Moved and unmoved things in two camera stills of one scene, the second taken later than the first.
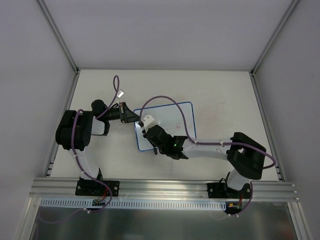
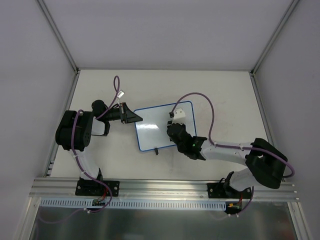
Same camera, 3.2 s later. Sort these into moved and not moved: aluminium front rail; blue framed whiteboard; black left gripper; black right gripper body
Moved: black right gripper body
Not moved: black left gripper; blue framed whiteboard; aluminium front rail
